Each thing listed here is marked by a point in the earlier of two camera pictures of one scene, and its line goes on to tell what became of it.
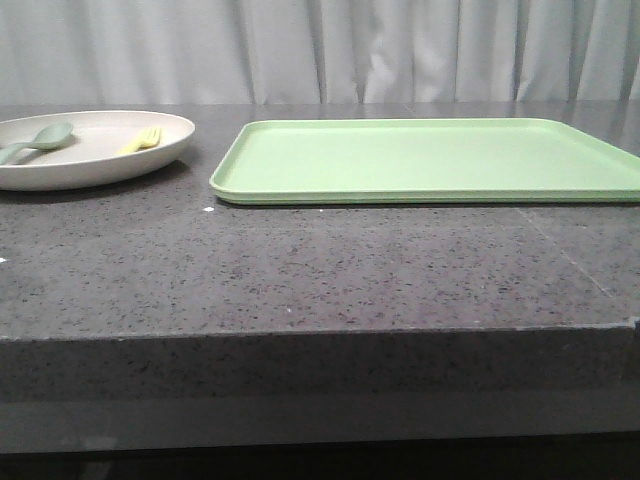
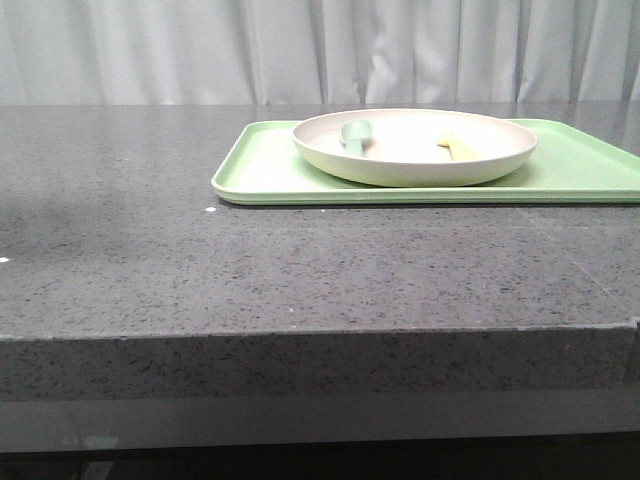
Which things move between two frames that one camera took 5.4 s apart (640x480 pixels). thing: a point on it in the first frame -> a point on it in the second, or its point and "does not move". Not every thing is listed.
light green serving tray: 423,161 does not move
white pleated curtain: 316,52 does not move
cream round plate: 89,156 -> 403,150
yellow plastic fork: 151,139 -> 457,148
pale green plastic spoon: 48,137 -> 352,135
